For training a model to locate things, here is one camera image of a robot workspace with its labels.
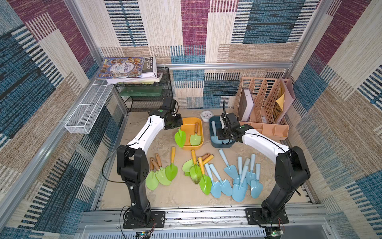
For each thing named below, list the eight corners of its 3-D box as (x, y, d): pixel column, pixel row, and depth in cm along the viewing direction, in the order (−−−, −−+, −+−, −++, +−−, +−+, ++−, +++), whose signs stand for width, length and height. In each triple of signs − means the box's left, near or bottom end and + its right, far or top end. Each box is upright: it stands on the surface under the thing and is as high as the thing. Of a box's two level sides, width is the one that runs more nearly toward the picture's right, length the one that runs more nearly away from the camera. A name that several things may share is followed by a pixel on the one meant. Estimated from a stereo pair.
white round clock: (200, 122, 115) (200, 119, 112) (200, 113, 121) (200, 110, 118) (214, 122, 115) (214, 119, 112) (213, 113, 121) (213, 110, 118)
